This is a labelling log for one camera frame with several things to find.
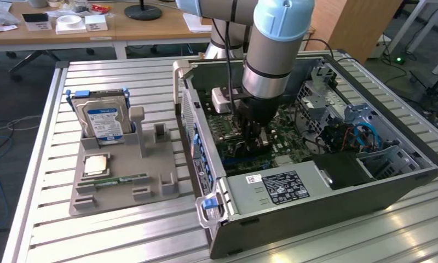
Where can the silver CPU chip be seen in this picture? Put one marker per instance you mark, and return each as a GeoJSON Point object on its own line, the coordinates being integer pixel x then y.
{"type": "Point", "coordinates": [94, 165]}

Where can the black office chair base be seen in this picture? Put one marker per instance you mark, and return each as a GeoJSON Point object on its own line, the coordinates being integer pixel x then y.
{"type": "Point", "coordinates": [26, 62]}

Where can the open dark PC case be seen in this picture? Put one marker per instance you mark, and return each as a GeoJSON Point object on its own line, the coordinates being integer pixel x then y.
{"type": "Point", "coordinates": [313, 219]}

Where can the white desk frame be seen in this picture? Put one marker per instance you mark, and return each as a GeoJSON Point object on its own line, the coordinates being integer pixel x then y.
{"type": "Point", "coordinates": [407, 24]}

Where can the white box with black lid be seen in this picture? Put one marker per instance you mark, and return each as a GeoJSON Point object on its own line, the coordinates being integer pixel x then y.
{"type": "Point", "coordinates": [37, 22]}

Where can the perforated metal disk bay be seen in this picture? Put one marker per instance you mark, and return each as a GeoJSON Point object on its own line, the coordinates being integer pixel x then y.
{"type": "Point", "coordinates": [313, 109]}

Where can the clear plastic bag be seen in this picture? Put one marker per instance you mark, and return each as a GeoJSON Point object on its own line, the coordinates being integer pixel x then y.
{"type": "Point", "coordinates": [0, 13]}

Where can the white tape roll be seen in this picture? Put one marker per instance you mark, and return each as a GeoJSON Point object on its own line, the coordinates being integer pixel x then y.
{"type": "Point", "coordinates": [69, 20]}

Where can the small silver chipset heatsink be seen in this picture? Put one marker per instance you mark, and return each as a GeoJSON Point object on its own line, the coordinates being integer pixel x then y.
{"type": "Point", "coordinates": [285, 160]}

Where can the flat white box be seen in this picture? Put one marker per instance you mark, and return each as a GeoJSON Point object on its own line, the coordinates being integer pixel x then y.
{"type": "Point", "coordinates": [70, 30]}

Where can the green RAM stick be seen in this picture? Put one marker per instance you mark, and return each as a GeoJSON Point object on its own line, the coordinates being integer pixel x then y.
{"type": "Point", "coordinates": [109, 182]}

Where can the grey power supply unit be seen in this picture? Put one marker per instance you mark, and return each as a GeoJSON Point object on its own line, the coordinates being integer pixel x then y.
{"type": "Point", "coordinates": [247, 194]}

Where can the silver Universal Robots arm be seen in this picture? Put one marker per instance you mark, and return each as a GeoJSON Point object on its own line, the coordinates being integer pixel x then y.
{"type": "Point", "coordinates": [273, 54]}

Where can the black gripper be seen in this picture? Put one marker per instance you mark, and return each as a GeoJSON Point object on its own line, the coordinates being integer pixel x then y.
{"type": "Point", "coordinates": [258, 112]}

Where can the CPU socket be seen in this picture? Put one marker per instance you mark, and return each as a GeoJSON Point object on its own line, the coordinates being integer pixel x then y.
{"type": "Point", "coordinates": [234, 126]}

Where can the hard disk in blue caddy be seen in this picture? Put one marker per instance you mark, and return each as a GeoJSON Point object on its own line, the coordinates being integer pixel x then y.
{"type": "Point", "coordinates": [101, 120]}

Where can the red packet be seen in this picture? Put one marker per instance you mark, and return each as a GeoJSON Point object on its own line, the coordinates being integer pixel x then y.
{"type": "Point", "coordinates": [98, 8]}

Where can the black round lamp base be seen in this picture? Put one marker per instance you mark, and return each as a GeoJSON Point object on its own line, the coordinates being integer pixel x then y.
{"type": "Point", "coordinates": [142, 13]}

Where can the green motherboard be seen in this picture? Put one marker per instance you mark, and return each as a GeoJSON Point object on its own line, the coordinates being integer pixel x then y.
{"type": "Point", "coordinates": [287, 142]}

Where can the plain white box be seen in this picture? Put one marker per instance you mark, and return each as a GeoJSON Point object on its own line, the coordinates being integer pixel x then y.
{"type": "Point", "coordinates": [94, 23]}

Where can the short blue expansion slot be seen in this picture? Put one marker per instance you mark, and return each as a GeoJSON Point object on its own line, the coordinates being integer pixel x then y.
{"type": "Point", "coordinates": [266, 165]}

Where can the wooden desk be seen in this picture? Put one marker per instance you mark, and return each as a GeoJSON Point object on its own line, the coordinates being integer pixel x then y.
{"type": "Point", "coordinates": [149, 30]}

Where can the white paper stack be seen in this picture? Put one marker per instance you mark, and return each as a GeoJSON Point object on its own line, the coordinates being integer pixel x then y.
{"type": "Point", "coordinates": [194, 24]}

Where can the grey parts rack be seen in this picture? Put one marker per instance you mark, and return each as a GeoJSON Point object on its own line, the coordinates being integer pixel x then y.
{"type": "Point", "coordinates": [130, 164]}

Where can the open metal disk bay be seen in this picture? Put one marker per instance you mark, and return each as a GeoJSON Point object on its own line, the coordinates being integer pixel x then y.
{"type": "Point", "coordinates": [386, 164]}

